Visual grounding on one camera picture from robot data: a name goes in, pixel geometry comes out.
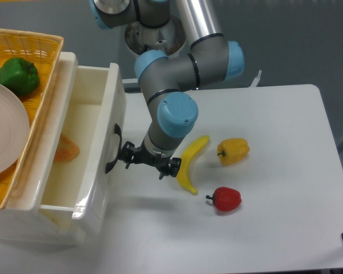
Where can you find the green bell pepper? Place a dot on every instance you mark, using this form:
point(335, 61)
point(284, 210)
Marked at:
point(19, 76)

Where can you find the white table frame bracket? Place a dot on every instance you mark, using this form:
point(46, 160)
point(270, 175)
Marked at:
point(256, 80)

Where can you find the red bell pepper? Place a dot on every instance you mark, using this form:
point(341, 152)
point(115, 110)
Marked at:
point(225, 199)

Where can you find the white drawer cabinet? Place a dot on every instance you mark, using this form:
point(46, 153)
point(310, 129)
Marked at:
point(21, 220)

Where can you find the yellow banana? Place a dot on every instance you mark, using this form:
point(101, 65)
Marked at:
point(188, 156)

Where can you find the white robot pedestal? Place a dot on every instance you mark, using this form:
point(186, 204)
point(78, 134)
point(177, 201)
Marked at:
point(170, 38)

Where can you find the white top drawer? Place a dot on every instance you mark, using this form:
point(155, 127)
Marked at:
point(77, 192)

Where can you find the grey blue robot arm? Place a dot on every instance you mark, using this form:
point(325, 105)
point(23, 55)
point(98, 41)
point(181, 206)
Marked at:
point(164, 82)

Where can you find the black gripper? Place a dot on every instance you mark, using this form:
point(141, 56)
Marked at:
point(167, 166)

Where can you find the yellow woven basket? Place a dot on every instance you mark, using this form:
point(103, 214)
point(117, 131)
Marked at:
point(43, 50)

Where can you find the beige plate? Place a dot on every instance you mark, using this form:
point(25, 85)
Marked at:
point(14, 128)

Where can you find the yellow bell pepper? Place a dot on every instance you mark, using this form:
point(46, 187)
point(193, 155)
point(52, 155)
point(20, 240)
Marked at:
point(232, 150)

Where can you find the orange bread loaf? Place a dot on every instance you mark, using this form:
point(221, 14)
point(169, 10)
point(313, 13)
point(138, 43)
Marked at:
point(66, 150)

